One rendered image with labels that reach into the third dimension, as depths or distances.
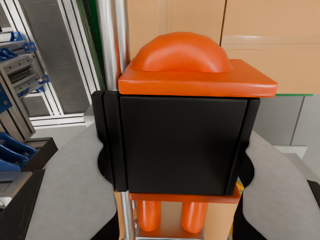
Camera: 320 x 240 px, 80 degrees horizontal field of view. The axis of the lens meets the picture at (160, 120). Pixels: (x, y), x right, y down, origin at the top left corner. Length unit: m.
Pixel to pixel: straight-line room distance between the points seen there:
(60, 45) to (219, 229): 1.14
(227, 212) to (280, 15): 0.67
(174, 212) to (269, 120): 1.55
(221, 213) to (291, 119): 1.26
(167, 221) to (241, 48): 0.71
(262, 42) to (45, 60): 1.10
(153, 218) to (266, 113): 1.53
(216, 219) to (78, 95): 1.02
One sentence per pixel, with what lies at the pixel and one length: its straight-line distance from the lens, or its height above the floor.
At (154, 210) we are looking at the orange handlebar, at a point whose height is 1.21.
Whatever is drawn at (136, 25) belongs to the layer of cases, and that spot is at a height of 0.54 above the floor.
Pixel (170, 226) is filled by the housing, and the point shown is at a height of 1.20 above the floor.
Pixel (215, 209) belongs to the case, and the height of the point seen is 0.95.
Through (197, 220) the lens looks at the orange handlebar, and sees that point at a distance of 0.18.
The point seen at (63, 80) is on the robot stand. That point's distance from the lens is 1.31.
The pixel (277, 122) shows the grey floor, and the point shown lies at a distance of 1.75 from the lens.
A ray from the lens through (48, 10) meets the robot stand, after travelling 1.24.
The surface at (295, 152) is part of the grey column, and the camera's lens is 1.99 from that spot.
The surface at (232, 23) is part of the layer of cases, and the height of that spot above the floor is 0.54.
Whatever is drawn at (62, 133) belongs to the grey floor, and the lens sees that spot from 1.79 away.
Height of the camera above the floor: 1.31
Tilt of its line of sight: 60 degrees down
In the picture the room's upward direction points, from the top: 177 degrees counter-clockwise
